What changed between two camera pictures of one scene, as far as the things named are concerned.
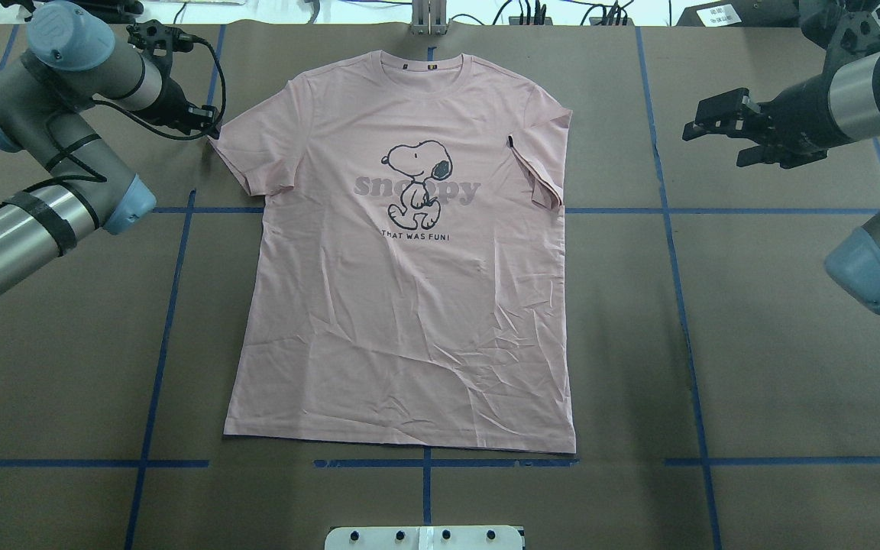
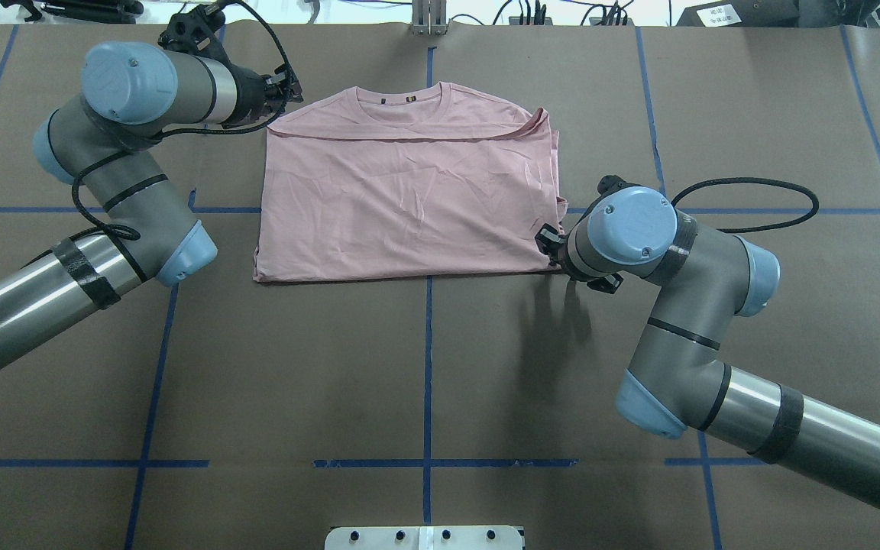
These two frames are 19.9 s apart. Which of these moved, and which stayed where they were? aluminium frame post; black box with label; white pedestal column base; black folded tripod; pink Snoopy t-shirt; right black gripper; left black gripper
Moved: left black gripper; pink Snoopy t-shirt; right black gripper
Stayed: black box with label; white pedestal column base; aluminium frame post; black folded tripod
